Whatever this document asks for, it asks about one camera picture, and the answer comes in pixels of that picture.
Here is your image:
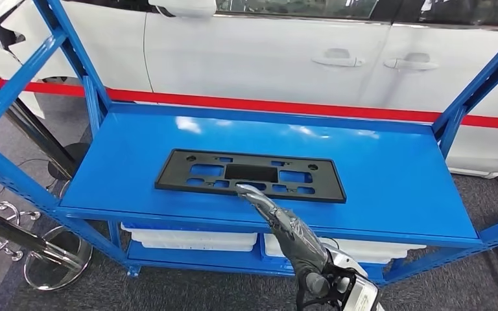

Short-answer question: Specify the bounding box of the chrome stanchion with round base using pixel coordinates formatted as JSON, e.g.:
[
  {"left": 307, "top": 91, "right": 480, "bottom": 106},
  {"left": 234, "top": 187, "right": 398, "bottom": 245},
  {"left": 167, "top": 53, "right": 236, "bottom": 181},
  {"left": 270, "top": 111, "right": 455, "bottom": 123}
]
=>
[{"left": 0, "top": 202, "right": 94, "bottom": 292}]

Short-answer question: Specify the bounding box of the black stanchion post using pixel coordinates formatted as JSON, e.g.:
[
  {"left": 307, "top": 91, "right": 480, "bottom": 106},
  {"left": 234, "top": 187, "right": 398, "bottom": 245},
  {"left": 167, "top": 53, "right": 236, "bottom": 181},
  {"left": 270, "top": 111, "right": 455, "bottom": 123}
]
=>
[{"left": 0, "top": 64, "right": 91, "bottom": 181}]

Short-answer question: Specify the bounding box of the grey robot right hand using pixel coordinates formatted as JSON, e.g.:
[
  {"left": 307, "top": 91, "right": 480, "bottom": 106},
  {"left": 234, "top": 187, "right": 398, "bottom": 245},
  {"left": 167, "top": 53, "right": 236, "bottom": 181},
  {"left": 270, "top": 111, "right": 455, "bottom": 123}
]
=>
[{"left": 235, "top": 183, "right": 332, "bottom": 298}]

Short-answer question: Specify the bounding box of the chrome chair base with casters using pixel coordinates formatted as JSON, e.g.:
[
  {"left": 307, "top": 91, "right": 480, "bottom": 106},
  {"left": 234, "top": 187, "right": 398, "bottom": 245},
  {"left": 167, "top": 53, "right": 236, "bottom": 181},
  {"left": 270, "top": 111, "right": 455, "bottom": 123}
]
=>
[{"left": 0, "top": 200, "right": 42, "bottom": 264}]

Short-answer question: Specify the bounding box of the red barrier belt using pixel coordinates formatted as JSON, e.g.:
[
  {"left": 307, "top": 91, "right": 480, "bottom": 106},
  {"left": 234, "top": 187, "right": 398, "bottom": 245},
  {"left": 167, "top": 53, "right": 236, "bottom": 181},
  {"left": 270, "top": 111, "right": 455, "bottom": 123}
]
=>
[{"left": 0, "top": 78, "right": 498, "bottom": 132}]

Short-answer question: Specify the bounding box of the white plastic bin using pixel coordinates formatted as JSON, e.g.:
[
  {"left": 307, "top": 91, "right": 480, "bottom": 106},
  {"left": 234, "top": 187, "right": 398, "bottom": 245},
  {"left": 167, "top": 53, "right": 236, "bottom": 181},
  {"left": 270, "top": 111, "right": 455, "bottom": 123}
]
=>
[
  {"left": 264, "top": 233, "right": 427, "bottom": 265},
  {"left": 121, "top": 221, "right": 259, "bottom": 253}
]

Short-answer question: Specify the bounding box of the white car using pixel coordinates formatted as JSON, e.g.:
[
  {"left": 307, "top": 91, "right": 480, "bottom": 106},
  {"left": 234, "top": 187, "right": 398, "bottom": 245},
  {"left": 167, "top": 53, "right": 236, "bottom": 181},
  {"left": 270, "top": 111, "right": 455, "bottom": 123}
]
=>
[{"left": 0, "top": 0, "right": 498, "bottom": 179}]

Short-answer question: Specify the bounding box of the black plastic plate frame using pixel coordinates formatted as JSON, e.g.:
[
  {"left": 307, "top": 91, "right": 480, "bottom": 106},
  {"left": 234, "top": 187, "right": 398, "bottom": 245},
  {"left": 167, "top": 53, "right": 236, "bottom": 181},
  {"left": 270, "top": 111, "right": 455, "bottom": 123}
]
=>
[{"left": 154, "top": 148, "right": 348, "bottom": 204}]

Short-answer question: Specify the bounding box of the blue metal shelf rack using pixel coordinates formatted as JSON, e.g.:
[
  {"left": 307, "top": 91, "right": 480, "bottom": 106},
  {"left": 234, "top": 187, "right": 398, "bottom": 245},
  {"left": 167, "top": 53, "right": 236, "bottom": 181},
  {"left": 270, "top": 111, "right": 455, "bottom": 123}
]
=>
[{"left": 0, "top": 0, "right": 498, "bottom": 286}]

